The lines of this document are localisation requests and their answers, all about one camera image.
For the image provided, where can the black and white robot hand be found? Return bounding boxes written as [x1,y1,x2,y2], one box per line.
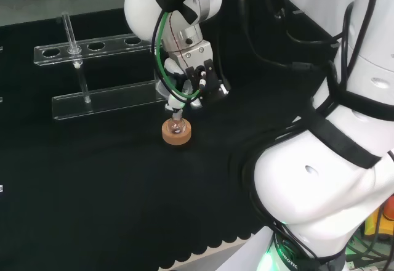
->
[164,57,217,114]

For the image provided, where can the clear plastic funnel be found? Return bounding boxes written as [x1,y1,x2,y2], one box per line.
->
[155,79,182,121]

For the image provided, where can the cork ring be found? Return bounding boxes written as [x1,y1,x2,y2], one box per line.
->
[161,118,193,145]

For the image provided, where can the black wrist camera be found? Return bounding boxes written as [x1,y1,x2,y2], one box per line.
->
[204,78,231,103]

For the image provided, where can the glass round-bottom flask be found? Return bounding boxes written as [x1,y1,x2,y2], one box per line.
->
[167,112,187,135]

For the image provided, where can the yellow stop button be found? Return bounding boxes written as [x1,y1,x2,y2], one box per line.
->
[364,195,394,241]

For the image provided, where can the black bench cloth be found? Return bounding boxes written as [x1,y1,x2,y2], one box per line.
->
[0,0,342,271]

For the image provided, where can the green cable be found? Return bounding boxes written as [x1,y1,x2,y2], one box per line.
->
[155,0,207,101]

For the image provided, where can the clear acrylic funnel stand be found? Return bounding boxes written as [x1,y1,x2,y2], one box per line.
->
[33,11,169,121]

